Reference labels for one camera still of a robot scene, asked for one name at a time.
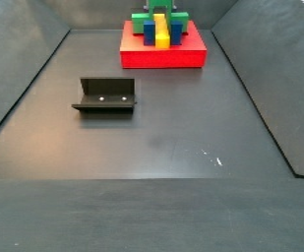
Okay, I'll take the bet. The green bridge-shaped block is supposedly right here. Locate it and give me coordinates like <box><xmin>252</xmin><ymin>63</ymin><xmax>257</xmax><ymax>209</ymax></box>
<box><xmin>130</xmin><ymin>0</ymin><xmax>190</xmax><ymax>34</ymax></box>

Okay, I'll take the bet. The red base board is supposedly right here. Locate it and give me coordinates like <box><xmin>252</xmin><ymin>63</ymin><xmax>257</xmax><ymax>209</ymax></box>
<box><xmin>120</xmin><ymin>21</ymin><xmax>208</xmax><ymax>69</ymax></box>

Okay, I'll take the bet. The yellow long bar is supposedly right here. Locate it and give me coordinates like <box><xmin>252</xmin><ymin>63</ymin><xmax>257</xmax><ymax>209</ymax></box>
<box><xmin>153</xmin><ymin>14</ymin><xmax>170</xmax><ymax>49</ymax></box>

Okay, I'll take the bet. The left blue block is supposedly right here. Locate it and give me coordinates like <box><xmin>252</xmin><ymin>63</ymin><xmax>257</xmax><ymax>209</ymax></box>
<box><xmin>170</xmin><ymin>21</ymin><xmax>184</xmax><ymax>45</ymax></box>

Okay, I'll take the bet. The blue block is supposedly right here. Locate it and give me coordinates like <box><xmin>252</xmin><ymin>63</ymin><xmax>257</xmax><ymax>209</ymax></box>
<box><xmin>144</xmin><ymin>20</ymin><xmax>156</xmax><ymax>45</ymax></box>
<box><xmin>170</xmin><ymin>21</ymin><xmax>184</xmax><ymax>45</ymax></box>

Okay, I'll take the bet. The right blue block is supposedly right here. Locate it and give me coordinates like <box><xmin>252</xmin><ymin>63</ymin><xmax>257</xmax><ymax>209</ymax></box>
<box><xmin>144</xmin><ymin>20</ymin><xmax>156</xmax><ymax>45</ymax></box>

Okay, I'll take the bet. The black angle bracket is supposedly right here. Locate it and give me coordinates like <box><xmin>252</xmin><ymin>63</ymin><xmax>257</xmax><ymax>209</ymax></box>
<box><xmin>71</xmin><ymin>77</ymin><xmax>136</xmax><ymax>111</ymax></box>

